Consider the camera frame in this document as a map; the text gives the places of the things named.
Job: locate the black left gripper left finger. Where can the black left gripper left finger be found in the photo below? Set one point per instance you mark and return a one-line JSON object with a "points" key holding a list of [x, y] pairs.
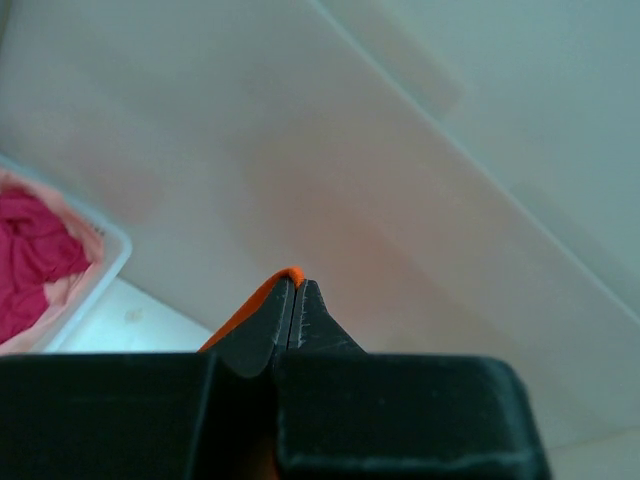
{"points": [[206, 415]]}

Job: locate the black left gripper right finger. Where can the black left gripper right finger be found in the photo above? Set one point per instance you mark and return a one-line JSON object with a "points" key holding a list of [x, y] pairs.
{"points": [[344, 413]]}

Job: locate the orange t-shirt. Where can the orange t-shirt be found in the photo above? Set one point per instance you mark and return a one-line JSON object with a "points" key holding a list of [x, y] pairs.
{"points": [[294, 273]]}

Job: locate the white plastic basket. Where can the white plastic basket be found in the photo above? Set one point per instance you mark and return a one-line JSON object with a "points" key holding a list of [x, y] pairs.
{"points": [[117, 250]]}

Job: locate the light pink t-shirt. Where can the light pink t-shirt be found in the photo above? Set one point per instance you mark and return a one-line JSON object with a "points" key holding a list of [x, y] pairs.
{"points": [[61, 291]]}

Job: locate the magenta t-shirt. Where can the magenta t-shirt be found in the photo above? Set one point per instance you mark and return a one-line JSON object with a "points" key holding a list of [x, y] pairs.
{"points": [[37, 250]]}

